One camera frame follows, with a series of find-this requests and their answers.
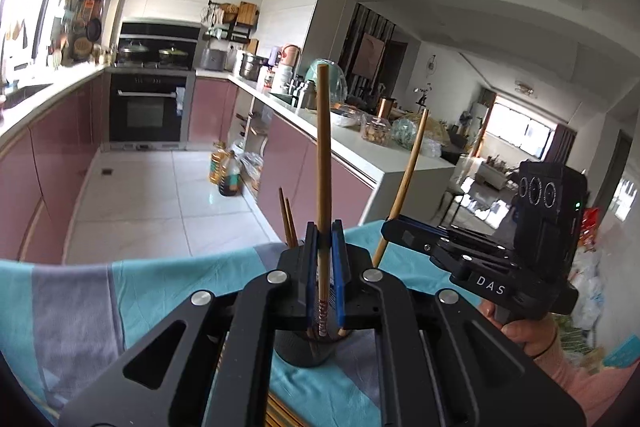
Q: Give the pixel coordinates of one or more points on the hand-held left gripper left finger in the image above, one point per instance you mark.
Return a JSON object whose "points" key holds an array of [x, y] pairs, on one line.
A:
{"points": [[312, 267]]}

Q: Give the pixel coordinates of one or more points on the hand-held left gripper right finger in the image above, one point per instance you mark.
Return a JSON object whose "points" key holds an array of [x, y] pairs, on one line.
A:
{"points": [[337, 267]]}

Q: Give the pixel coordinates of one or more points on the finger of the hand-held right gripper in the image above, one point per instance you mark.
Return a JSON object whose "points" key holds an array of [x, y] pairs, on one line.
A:
{"points": [[407, 237], [435, 227]]}

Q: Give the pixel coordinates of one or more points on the wooden chopstick floral end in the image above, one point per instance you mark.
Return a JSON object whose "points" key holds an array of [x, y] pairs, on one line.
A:
{"points": [[410, 162], [322, 157], [291, 222], [284, 217]]}

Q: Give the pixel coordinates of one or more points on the black mesh cup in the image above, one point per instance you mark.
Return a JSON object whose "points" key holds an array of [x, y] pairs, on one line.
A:
{"points": [[300, 352]]}

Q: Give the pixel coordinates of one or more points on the bundle of brown chopsticks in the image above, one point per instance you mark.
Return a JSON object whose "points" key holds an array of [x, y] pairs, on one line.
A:
{"points": [[282, 412]]}

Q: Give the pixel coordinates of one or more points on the person's right forearm pink sleeve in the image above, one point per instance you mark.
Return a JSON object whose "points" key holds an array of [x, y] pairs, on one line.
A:
{"points": [[585, 377]]}

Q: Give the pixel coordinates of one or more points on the hanging kitchen utensils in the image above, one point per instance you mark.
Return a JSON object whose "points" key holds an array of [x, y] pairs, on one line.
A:
{"points": [[85, 27]]}

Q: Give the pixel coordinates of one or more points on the person's right hand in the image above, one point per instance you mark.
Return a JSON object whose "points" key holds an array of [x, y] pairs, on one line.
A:
{"points": [[520, 332]]}

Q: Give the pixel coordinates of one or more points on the pile of plastic bags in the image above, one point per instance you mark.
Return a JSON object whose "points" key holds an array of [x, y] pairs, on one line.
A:
{"points": [[600, 287]]}

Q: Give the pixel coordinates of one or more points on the living room window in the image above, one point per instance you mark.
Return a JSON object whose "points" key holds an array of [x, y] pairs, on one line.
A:
{"points": [[520, 132]]}

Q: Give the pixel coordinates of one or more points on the clear plastic bag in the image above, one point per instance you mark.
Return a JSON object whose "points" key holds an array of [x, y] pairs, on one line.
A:
{"points": [[252, 174]]}

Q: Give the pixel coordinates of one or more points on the clear snack container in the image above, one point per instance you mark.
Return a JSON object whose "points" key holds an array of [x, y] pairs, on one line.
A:
{"points": [[376, 131]]}

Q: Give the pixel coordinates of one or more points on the pink base cabinet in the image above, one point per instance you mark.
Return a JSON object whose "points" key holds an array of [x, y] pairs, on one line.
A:
{"points": [[50, 157], [300, 157]]}

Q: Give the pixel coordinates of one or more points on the black wrist band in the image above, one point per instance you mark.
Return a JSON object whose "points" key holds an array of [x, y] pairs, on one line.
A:
{"points": [[547, 341]]}

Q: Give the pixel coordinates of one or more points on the dark sauce bottle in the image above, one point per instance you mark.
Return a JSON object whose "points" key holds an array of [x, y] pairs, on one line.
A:
{"points": [[230, 177]]}

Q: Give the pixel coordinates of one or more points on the copper cup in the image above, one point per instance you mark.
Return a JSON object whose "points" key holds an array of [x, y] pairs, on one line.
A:
{"points": [[386, 108]]}

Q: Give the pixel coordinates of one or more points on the white bowl with food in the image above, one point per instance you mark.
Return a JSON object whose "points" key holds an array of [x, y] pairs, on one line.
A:
{"points": [[345, 117]]}

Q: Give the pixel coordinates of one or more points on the teal and grey tablecloth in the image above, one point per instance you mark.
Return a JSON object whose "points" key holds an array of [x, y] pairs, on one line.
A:
{"points": [[175, 287]]}

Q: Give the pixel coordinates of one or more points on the yellow cooking oil bottle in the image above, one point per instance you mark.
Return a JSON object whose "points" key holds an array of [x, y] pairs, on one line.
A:
{"points": [[217, 164]]}

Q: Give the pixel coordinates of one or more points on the green glass cover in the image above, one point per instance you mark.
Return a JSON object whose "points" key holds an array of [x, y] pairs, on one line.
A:
{"points": [[337, 82]]}

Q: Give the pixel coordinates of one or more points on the stainless steel thermos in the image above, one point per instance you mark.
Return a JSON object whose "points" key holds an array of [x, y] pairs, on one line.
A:
{"points": [[306, 96]]}

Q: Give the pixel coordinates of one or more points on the round steel pot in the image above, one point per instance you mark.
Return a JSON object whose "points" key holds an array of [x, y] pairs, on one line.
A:
{"points": [[252, 67]]}

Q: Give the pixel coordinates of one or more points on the pink kettle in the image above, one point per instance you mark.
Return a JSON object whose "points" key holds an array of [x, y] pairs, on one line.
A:
{"points": [[290, 56]]}

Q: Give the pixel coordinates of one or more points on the black built-in oven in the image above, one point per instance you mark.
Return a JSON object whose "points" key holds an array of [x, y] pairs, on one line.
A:
{"points": [[145, 112]]}

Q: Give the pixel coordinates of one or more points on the large steel stockpot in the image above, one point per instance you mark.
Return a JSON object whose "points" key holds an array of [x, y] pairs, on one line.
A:
{"points": [[214, 59]]}

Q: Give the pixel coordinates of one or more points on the steel pot with lid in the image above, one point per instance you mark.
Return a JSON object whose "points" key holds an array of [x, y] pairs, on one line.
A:
{"points": [[172, 53]]}

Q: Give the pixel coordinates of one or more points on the black wok with lid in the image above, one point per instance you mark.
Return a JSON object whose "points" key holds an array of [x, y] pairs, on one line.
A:
{"points": [[132, 51]]}

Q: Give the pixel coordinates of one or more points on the black range hood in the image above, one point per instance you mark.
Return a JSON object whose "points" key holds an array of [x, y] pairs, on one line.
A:
{"points": [[160, 30]]}

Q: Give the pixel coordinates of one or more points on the black wall rack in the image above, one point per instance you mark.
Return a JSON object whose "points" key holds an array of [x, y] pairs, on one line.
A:
{"points": [[240, 19]]}

